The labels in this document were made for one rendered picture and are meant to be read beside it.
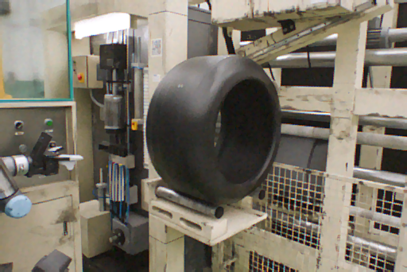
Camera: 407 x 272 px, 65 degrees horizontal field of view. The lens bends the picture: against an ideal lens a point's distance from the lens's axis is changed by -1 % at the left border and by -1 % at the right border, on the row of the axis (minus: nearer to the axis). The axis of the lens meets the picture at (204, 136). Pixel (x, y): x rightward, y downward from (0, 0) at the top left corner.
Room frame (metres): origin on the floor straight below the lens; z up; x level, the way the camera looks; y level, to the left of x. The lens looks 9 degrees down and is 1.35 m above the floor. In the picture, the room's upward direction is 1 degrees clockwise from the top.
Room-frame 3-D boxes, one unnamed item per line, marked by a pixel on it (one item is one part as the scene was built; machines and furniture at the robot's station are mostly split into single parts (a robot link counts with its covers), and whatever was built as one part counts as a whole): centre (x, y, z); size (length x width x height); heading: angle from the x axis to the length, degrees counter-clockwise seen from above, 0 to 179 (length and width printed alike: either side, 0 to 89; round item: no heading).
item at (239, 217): (1.32, -0.03, 0.80); 0.37 x 0.36 x 0.02; 137
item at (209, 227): (1.22, 0.07, 0.84); 0.36 x 0.09 x 0.06; 47
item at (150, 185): (1.44, 0.10, 0.90); 0.40 x 0.03 x 0.10; 137
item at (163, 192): (1.22, 0.06, 0.90); 0.35 x 0.05 x 0.05; 47
